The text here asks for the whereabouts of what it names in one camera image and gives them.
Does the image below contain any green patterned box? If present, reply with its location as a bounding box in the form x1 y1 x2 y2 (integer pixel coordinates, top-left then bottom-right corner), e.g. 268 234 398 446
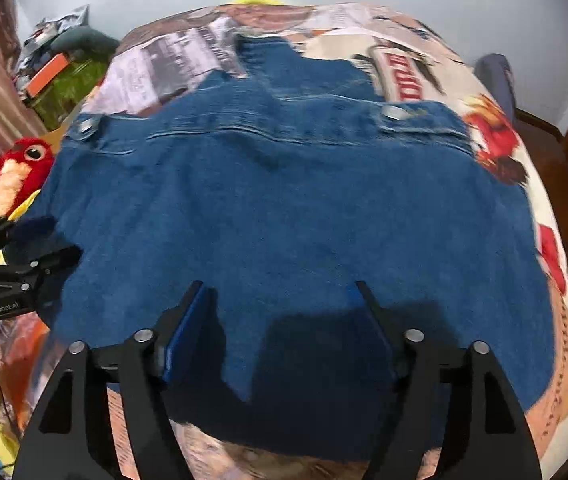
31 57 110 131

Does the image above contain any orange box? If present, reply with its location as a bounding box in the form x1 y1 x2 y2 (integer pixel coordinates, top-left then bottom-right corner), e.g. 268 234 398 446
21 52 72 98

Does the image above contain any grey backpack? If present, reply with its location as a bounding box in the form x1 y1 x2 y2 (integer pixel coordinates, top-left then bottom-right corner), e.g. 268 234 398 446
474 53 517 121

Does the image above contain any blue denim jacket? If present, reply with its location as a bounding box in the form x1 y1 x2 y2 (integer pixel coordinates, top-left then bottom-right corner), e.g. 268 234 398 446
39 35 557 461

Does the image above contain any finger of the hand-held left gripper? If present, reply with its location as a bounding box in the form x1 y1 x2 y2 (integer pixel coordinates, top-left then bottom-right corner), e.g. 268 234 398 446
0 216 56 261
0 245 84 293

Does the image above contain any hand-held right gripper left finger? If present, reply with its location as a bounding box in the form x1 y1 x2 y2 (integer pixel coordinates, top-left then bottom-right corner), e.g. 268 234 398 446
11 280 210 480

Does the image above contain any red plush toy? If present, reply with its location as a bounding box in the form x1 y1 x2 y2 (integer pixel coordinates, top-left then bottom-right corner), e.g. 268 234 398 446
0 136 56 223

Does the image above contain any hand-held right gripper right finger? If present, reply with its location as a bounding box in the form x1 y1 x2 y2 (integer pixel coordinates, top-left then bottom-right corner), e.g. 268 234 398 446
346 280 545 480

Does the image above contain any printed bed blanket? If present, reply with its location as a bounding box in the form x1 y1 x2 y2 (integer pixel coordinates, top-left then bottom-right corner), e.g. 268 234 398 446
0 2 568 480

